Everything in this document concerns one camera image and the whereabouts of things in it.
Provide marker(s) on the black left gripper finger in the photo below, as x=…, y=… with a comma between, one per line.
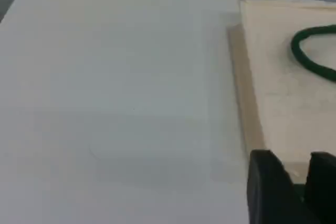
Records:
x=267, y=195
x=324, y=184

